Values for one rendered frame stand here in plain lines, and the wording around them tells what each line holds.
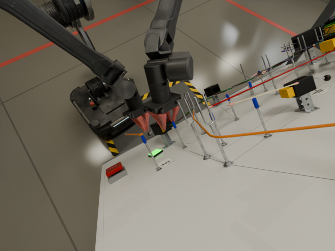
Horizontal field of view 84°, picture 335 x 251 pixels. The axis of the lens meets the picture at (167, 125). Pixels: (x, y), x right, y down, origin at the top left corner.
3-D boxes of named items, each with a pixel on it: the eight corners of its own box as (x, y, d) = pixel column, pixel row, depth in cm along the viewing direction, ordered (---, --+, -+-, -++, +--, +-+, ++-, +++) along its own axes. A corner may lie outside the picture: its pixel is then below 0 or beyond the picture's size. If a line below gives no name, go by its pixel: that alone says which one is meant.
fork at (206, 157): (205, 161, 40) (178, 101, 38) (201, 159, 42) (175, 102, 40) (212, 156, 41) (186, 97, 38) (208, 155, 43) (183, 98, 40)
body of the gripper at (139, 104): (153, 106, 70) (146, 88, 68) (130, 118, 65) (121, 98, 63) (145, 106, 75) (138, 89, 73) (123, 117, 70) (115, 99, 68)
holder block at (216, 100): (212, 104, 99) (204, 87, 97) (226, 102, 88) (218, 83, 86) (205, 108, 98) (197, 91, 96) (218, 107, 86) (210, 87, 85)
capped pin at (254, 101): (262, 138, 38) (248, 100, 37) (266, 134, 39) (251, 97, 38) (269, 138, 37) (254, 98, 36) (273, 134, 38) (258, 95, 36)
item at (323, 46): (341, 46, 55) (338, 36, 54) (335, 49, 55) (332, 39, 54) (327, 50, 59) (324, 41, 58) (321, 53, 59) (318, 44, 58)
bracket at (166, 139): (172, 141, 66) (166, 129, 65) (176, 141, 64) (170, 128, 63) (162, 148, 64) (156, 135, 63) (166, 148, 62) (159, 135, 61)
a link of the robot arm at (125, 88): (116, 59, 66) (100, 77, 67) (111, 57, 55) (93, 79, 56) (142, 82, 69) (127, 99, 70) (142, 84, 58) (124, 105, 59)
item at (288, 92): (295, 95, 40) (292, 86, 39) (289, 98, 40) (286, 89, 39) (286, 95, 42) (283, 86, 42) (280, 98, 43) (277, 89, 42)
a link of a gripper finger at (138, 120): (159, 126, 72) (150, 104, 69) (144, 135, 69) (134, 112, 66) (150, 125, 78) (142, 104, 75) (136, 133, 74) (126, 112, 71)
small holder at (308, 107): (346, 96, 39) (336, 64, 38) (305, 115, 40) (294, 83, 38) (326, 96, 44) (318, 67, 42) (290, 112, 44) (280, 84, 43)
